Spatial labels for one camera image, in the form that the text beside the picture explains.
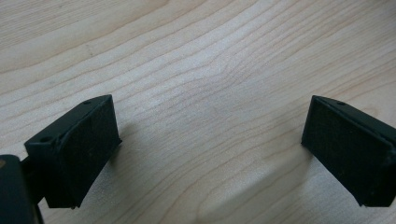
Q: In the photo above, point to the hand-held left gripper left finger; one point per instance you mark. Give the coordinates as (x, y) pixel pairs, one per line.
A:
(79, 155)

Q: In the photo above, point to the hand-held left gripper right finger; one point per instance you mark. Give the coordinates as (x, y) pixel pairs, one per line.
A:
(351, 155)

